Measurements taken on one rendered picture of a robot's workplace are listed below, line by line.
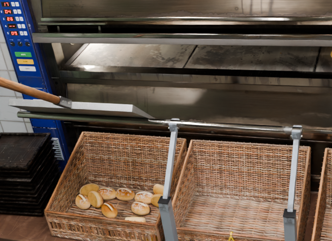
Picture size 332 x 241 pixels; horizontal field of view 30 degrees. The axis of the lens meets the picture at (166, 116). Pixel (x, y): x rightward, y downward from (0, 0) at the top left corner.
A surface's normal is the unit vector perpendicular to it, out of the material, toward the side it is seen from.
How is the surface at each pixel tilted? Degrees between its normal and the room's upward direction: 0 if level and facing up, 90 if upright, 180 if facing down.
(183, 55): 0
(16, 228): 0
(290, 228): 90
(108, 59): 0
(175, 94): 70
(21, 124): 90
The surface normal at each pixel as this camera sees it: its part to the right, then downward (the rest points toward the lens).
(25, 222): -0.14, -0.84
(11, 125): -0.32, 0.54
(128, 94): -0.35, 0.22
